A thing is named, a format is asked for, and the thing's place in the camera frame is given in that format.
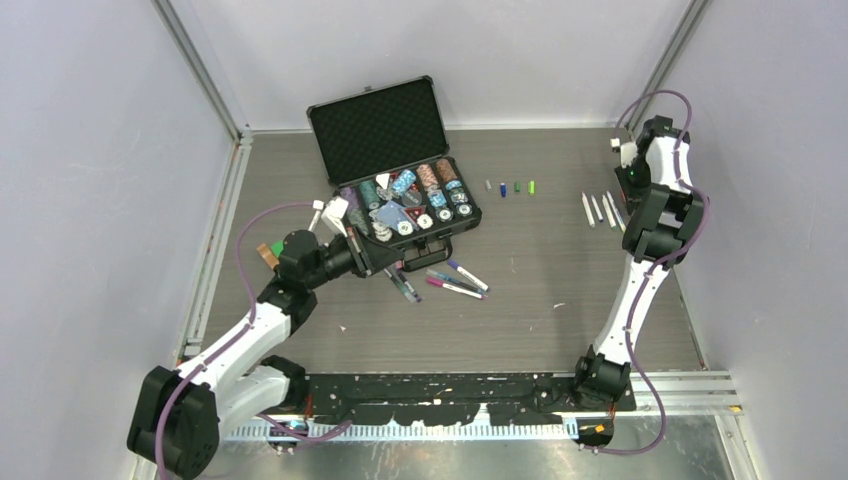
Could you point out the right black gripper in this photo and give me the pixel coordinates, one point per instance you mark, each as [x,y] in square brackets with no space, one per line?
[632,193]

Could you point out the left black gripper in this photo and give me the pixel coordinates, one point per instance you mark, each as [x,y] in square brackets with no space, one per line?
[368,257]

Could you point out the dark purple marker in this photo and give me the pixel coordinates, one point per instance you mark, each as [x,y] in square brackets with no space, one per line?
[407,284]

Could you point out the green cap white marker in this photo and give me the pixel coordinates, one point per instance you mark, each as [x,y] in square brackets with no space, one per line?
[611,219]

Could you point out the dark green marker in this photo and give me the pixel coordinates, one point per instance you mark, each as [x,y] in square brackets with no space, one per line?
[401,286]

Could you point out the purple cap white marker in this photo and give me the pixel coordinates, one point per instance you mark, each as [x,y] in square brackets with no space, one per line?
[469,275]

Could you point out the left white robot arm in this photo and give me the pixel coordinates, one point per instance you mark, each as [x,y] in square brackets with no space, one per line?
[182,414]

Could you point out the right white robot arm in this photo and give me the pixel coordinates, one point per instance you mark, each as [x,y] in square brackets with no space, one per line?
[665,215]

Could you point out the magenta cap white marker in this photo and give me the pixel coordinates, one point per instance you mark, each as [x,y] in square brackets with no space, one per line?
[451,287]

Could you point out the light blue marker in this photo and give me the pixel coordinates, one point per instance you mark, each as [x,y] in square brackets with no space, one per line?
[451,280]

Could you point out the green toy block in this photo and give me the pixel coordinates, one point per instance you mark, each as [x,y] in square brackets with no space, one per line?
[277,248]

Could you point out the black poker chip case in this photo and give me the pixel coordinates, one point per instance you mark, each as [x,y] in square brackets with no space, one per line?
[388,147]

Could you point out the brown wooden block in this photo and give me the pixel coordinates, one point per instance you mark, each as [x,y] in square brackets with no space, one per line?
[267,256]

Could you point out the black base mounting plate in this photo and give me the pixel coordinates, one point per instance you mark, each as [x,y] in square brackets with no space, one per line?
[440,399]

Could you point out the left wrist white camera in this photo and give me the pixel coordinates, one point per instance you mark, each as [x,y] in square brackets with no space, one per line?
[331,213]

